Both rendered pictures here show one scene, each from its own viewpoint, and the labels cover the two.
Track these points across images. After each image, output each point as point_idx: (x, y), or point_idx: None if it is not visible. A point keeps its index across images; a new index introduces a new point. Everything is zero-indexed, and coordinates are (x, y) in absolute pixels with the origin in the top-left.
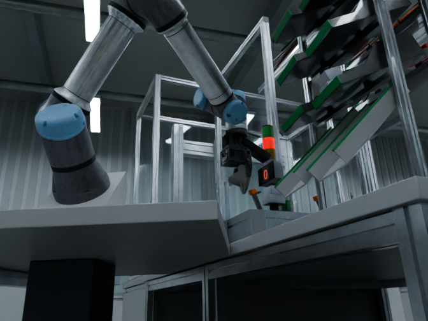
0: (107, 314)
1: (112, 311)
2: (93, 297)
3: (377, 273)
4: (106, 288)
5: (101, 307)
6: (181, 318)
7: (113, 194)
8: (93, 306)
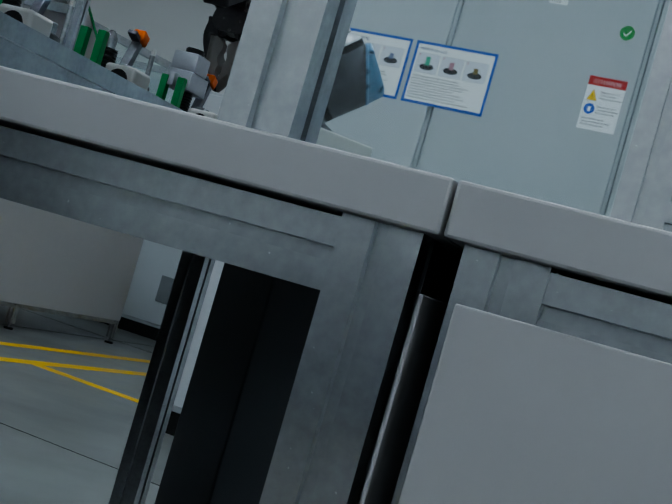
0: (248, 312)
1: (261, 312)
2: (222, 283)
3: None
4: (251, 280)
5: (236, 299)
6: None
7: None
8: (221, 292)
